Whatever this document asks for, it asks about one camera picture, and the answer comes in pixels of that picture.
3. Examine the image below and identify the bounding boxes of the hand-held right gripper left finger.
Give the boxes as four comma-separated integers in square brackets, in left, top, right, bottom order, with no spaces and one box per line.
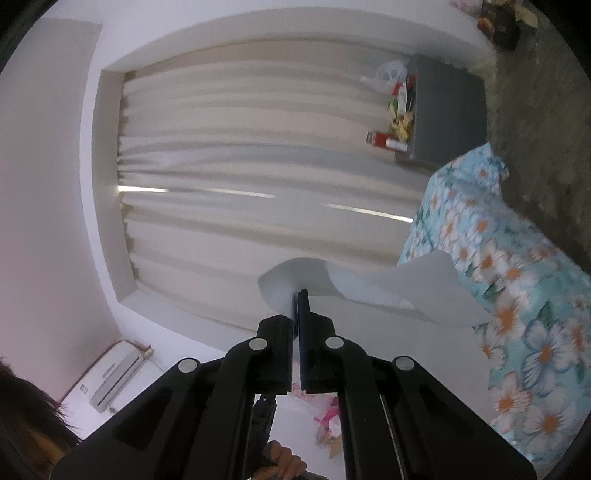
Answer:
[51,315,296,480]

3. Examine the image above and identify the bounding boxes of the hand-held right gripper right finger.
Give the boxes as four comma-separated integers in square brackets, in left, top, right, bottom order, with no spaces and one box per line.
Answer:
[298,290,537,480]

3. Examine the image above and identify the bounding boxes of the white paper sheet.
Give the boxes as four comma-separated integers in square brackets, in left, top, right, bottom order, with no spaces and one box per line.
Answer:
[257,251,492,326]

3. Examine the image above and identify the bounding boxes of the person's left hand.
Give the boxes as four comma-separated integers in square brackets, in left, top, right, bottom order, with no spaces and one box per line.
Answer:
[263,440,308,480]

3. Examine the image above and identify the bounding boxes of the cardboard box with pink tissue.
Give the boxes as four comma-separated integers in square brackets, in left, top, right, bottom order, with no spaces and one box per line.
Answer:
[314,392,345,462]

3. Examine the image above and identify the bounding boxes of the cream curtain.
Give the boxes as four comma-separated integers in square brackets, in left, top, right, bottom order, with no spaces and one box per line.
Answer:
[117,44,462,333]

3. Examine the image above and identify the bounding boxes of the white air conditioner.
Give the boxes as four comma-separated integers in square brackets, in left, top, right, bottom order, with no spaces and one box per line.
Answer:
[60,339,153,414]

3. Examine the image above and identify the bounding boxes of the blue floral tablecloth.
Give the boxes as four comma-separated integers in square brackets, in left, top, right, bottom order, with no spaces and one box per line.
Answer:
[397,143,591,462]

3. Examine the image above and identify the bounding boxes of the pile of yellow wrappers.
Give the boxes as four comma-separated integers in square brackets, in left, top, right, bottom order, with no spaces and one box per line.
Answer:
[385,108,414,139]

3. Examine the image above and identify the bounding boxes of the person's head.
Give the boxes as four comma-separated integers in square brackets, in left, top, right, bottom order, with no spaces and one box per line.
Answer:
[0,360,81,480]

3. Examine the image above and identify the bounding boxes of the grey cabinet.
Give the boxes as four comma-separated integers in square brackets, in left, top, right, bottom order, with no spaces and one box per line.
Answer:
[394,54,489,171]

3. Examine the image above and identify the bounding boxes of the clear plastic bag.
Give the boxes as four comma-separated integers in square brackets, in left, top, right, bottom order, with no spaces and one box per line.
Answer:
[360,60,409,93]

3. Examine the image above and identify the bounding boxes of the dark brown object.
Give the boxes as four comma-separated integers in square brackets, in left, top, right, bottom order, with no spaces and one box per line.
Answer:
[478,0,522,51]

